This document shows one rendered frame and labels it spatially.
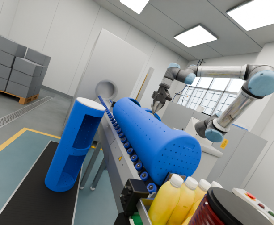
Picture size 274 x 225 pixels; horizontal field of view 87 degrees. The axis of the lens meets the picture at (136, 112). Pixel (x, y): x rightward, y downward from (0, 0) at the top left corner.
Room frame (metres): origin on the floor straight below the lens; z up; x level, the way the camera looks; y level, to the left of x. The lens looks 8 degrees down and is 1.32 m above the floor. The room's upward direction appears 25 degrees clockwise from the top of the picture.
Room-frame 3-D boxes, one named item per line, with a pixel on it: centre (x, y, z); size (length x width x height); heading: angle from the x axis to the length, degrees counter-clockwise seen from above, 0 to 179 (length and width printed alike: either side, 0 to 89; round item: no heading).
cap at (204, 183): (0.52, -0.35, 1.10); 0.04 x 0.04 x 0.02
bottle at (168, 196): (0.46, -0.22, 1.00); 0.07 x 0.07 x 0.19
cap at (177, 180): (0.46, -0.22, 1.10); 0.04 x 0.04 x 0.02
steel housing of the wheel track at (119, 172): (1.57, 0.17, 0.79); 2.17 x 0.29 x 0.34; 26
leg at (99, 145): (1.54, 0.23, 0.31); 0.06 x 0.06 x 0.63; 26
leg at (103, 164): (1.60, 0.11, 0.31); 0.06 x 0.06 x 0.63; 26
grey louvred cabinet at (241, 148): (3.03, -1.28, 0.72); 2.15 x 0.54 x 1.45; 20
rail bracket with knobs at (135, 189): (0.50, -0.13, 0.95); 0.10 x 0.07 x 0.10; 116
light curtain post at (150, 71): (2.11, 0.06, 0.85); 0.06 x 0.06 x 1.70; 26
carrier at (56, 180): (1.33, 0.42, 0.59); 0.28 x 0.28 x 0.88
